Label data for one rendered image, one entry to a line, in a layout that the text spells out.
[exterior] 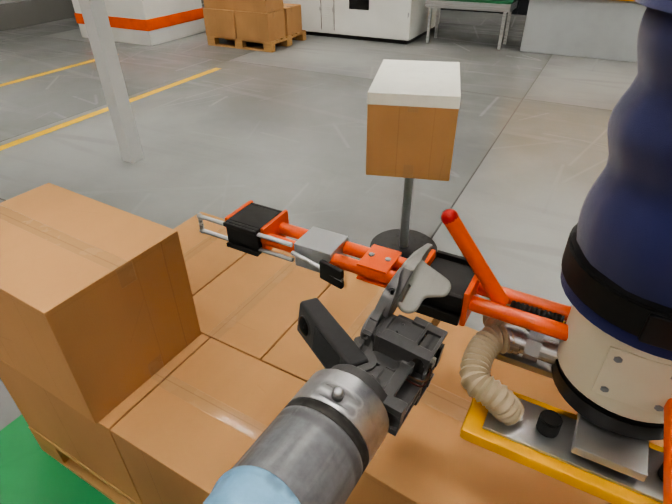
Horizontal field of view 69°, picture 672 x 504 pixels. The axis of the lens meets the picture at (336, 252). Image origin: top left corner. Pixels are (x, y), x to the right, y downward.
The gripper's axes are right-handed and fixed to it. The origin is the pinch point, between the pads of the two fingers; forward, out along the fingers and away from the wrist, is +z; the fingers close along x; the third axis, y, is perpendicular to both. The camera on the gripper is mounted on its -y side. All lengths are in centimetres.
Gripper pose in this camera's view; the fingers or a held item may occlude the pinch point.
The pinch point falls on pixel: (413, 289)
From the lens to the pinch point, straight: 63.9
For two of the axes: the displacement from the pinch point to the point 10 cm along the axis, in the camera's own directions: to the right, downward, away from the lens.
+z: 5.2, -4.5, 7.3
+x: 1.0, -8.1, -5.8
